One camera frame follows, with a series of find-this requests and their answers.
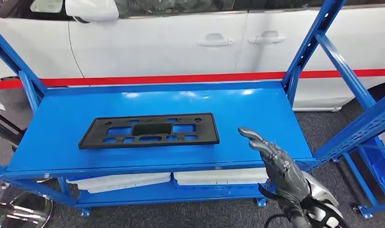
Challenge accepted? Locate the black cable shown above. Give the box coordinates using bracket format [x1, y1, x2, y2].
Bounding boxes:
[263, 213, 289, 228]

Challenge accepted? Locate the chrome stool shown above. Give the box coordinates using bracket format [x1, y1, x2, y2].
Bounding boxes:
[0, 180, 54, 228]

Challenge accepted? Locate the black plastic car part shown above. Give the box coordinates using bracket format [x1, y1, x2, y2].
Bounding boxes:
[78, 113, 220, 150]

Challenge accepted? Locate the white car with red stripe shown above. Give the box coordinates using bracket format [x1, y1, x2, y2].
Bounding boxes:
[0, 0, 385, 112]

